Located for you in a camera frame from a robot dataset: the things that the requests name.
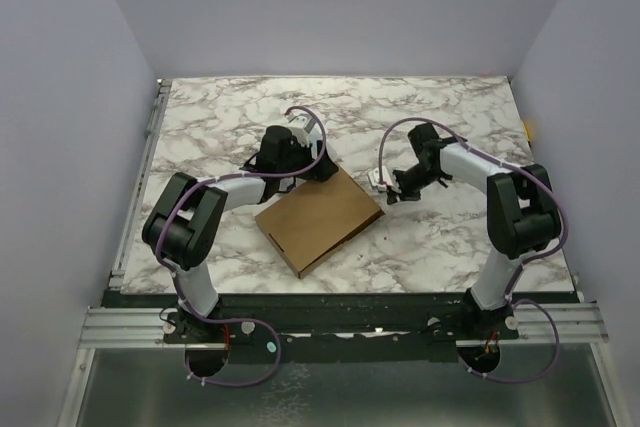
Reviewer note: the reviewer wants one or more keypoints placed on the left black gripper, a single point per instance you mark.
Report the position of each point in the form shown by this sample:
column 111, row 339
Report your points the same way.
column 322, row 170

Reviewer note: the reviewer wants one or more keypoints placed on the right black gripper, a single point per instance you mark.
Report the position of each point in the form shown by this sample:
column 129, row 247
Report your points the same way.
column 406, row 184

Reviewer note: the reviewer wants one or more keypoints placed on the brown cardboard box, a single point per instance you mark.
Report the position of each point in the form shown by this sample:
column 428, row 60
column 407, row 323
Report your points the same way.
column 309, row 224

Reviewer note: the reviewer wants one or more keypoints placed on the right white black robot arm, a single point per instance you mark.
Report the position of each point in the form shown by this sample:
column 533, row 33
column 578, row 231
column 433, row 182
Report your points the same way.
column 522, row 217

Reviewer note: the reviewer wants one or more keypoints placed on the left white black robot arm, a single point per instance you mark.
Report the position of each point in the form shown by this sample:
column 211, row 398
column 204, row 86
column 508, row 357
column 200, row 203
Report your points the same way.
column 182, row 225

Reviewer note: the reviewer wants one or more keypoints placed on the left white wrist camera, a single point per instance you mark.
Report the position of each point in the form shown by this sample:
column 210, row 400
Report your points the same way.
column 305, row 127

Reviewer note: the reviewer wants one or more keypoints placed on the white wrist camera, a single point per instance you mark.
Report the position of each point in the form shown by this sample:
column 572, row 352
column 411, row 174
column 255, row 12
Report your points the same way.
column 382, row 180
column 305, row 127

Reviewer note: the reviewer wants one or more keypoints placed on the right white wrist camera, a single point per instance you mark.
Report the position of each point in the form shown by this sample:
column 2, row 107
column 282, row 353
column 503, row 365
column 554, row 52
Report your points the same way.
column 382, row 180

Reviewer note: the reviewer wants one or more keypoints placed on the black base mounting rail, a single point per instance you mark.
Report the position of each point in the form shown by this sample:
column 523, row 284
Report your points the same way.
column 338, row 328

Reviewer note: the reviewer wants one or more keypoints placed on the aluminium extrusion frame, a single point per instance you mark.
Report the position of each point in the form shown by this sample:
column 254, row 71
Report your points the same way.
column 79, row 380

